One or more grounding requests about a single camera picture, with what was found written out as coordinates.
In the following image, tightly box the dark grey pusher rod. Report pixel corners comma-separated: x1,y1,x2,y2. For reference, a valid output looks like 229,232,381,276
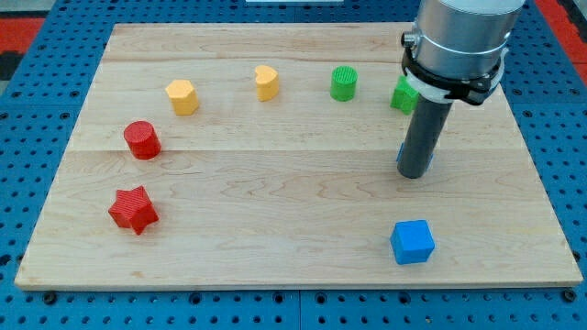
397,96,452,179

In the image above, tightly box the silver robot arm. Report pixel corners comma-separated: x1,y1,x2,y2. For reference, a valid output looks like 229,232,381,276
401,0,525,80

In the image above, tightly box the yellow hexagon block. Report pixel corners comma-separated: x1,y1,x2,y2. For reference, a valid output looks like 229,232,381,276
165,80,199,116

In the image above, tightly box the yellow heart block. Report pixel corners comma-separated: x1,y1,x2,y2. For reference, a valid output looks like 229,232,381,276
255,65,280,102

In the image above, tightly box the wooden board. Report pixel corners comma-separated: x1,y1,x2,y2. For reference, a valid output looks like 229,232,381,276
15,23,583,292

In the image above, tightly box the blue cube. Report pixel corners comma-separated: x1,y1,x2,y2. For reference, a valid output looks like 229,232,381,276
390,219,436,265

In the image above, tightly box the green star block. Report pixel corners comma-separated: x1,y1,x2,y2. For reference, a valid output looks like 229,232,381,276
390,75,419,116

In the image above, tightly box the blue block behind rod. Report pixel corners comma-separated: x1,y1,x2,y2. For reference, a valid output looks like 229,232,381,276
395,142,435,172

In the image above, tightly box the black and white mount ring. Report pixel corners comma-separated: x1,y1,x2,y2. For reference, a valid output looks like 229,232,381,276
401,47,509,107

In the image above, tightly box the green cylinder block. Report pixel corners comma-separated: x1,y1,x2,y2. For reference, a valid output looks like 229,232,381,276
330,66,358,102

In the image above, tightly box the red star block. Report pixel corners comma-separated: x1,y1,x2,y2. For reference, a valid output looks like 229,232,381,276
108,185,159,236

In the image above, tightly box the red cylinder block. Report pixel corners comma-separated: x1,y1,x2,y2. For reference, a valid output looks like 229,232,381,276
123,121,161,160

